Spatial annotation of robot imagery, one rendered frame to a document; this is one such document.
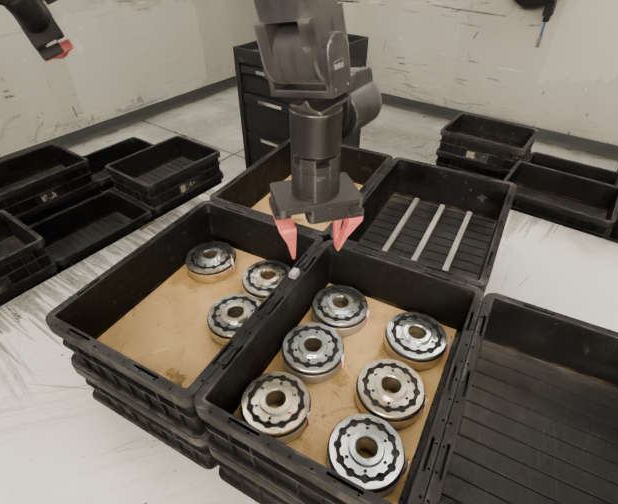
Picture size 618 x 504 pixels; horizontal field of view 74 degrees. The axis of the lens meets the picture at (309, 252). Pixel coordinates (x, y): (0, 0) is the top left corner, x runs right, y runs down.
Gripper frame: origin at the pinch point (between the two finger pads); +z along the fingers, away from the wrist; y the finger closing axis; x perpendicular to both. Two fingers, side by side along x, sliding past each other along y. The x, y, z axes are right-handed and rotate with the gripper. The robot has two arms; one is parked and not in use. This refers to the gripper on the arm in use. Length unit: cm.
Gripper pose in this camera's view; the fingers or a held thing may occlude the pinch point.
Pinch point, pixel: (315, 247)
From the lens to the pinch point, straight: 56.1
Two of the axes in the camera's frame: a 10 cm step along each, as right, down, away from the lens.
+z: 0.0, 7.6, 6.5
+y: -9.6, 1.8, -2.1
